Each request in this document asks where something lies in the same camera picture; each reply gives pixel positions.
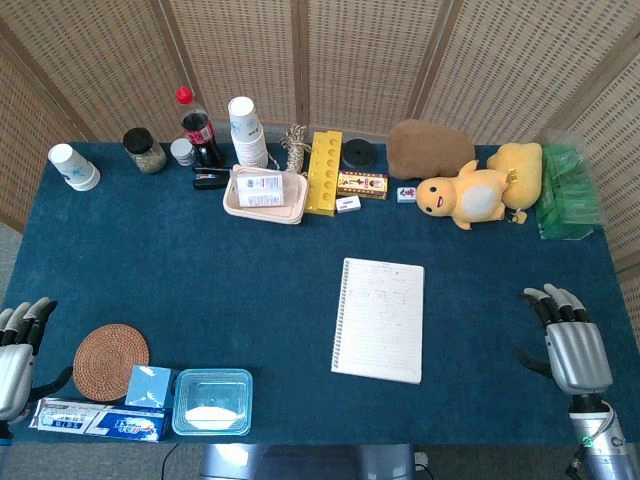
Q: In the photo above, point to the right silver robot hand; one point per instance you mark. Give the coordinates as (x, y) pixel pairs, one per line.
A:
(575, 353)

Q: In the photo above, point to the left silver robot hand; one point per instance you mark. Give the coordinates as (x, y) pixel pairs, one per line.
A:
(14, 358)

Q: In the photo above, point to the white spiral notebook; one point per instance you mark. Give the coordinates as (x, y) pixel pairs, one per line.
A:
(378, 321)

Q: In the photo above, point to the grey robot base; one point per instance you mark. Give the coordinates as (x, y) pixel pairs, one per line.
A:
(305, 462)

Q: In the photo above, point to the round woven rattan coaster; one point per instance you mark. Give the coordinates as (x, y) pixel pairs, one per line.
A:
(111, 362)

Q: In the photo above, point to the blue white toothpaste box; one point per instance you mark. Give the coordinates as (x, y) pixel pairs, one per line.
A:
(100, 419)

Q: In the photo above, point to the light blue sticky note pad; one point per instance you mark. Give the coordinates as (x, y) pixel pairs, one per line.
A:
(148, 386)

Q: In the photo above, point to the green clear plastic packets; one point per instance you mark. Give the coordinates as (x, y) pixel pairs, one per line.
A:
(566, 193)

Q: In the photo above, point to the yellow plush pillow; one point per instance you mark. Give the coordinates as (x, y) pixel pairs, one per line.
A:
(521, 172)

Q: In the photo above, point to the yellow duck plush toy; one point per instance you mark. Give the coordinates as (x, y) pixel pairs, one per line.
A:
(465, 196)

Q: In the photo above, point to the single white paper cup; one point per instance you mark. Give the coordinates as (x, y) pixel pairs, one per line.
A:
(73, 167)

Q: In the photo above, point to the clear plastic food container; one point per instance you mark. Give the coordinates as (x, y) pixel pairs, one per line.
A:
(212, 408)

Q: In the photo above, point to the mahjong tile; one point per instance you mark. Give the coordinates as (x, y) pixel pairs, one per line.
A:
(406, 195)

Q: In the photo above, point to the glass jar with black lid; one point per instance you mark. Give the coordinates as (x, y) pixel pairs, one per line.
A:
(144, 150)

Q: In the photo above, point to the blue felt table cover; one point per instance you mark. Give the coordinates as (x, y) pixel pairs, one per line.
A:
(250, 280)

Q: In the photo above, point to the brown plush toy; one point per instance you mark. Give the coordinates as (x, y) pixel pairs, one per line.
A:
(428, 148)

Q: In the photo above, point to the black stapler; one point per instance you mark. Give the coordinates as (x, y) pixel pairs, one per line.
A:
(210, 178)

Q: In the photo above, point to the red gold patterned box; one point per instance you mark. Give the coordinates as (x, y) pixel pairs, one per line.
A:
(363, 184)

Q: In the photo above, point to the small white red box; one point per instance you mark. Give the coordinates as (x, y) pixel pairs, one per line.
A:
(348, 204)

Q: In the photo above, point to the black round disc weight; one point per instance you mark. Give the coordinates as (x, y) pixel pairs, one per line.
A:
(359, 152)

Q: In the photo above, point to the cola bottle with red cap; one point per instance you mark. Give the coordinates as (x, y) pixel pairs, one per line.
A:
(200, 129)

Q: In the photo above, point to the white medicine box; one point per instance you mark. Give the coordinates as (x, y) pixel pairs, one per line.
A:
(259, 190)

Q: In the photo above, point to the yellow block with holes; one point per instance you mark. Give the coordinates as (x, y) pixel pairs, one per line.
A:
(323, 172)

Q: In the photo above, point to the beige plastic tray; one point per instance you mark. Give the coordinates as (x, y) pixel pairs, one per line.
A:
(295, 200)

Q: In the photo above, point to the tall stack of paper cups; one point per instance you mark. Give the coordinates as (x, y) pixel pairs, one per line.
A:
(247, 132)

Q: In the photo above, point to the woven folding screen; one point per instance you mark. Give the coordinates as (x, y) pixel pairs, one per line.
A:
(320, 65)

